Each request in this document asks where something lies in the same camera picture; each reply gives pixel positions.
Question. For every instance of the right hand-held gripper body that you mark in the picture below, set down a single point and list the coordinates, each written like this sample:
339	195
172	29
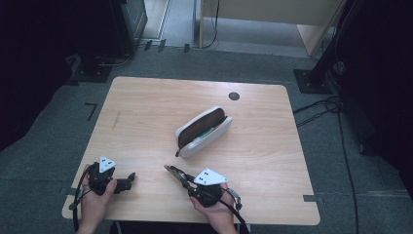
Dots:
207	191

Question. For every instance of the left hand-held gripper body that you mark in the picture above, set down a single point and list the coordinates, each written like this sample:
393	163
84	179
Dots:
99	178

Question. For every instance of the white pouch with brown lining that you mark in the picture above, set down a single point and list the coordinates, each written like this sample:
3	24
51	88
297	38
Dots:
212	138

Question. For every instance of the person's right hand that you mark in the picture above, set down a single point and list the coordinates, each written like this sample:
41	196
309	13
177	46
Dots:
220	214

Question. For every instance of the person's left hand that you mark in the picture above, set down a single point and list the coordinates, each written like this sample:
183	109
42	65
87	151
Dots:
92	204

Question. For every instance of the teal pen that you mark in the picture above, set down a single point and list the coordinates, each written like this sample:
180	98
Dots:
206	133

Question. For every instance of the person's dark clothing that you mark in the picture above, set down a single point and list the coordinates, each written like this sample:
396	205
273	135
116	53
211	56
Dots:
162	229

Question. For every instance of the black angled floor tape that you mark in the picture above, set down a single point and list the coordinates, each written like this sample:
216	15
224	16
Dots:
92	109

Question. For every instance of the dark round table grommet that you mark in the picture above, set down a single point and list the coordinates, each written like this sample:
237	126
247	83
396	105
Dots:
233	96

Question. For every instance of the grey floor tape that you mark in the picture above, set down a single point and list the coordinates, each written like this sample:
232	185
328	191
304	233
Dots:
311	198

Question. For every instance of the short black floor tape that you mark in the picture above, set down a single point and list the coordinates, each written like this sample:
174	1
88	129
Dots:
162	45
147	45
186	48

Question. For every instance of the dark curtain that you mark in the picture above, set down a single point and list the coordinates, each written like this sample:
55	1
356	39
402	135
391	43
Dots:
386	81
29	65

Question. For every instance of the dark cabinet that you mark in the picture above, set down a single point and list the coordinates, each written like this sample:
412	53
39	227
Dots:
128	22

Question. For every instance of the black metal stand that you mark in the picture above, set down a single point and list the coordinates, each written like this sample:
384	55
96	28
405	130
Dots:
319	70

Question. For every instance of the light wooden desk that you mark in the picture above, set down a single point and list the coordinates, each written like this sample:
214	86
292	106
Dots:
276	11

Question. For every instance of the black stand base plate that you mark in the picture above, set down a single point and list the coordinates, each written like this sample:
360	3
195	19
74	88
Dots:
92	73

